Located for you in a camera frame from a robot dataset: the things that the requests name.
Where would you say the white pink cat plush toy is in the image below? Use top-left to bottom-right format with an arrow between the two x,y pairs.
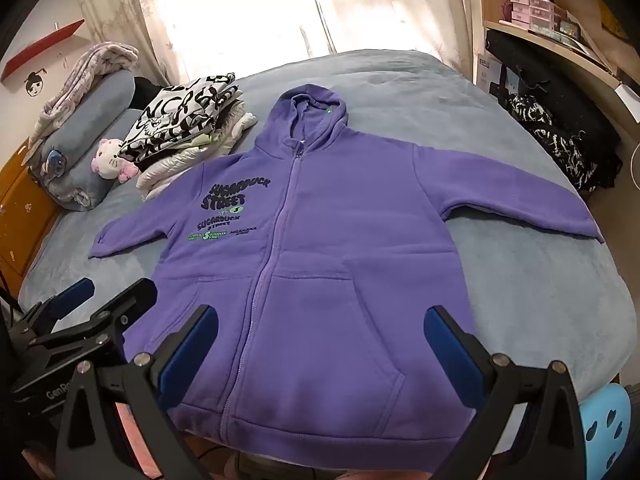
91,137 -> 141,183

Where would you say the white cable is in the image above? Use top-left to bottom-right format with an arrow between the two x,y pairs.
627,140 -> 640,201

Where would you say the red wall shelf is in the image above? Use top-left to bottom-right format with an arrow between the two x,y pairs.
0,19 -> 86,82

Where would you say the black bag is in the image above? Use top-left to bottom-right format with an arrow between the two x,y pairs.
485,27 -> 623,191

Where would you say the white printed box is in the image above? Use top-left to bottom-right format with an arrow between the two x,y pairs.
472,55 -> 521,96

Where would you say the stack of pink storage boxes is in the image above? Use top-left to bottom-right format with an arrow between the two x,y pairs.
500,0 -> 561,36

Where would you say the yellow item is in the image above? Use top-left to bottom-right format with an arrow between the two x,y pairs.
597,0 -> 628,41

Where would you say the dark fuzzy cloth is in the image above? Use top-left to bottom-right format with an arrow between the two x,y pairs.
132,76 -> 171,111

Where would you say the blue plastic stool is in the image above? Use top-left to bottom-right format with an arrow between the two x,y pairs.
580,382 -> 632,480

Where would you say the white paper tag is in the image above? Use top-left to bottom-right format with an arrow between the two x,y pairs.
612,82 -> 640,123

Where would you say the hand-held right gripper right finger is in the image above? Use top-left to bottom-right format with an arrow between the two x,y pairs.
423,305 -> 587,480

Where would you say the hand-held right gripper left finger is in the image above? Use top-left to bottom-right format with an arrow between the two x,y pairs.
55,304 -> 218,480

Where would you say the light green garment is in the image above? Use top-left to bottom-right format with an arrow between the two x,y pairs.
175,130 -> 221,151

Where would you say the floral sheer curtain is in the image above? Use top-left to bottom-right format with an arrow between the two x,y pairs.
305,0 -> 481,81
75,0 -> 326,86

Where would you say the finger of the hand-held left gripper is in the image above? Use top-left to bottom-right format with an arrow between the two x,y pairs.
7,277 -> 96,341
27,278 -> 158,361

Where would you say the folded blue-grey quilt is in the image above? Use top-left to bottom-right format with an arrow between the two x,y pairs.
30,67 -> 136,211

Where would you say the black white patterned cloth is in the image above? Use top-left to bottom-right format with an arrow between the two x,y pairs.
505,92 -> 598,193

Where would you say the purple zip hoodie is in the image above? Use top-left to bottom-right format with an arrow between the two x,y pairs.
89,84 -> 605,461

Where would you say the white purple patterned blanket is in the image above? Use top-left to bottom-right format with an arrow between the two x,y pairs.
30,42 -> 141,146

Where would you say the orange wooden headboard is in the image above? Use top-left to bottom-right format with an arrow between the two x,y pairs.
0,137 -> 63,291

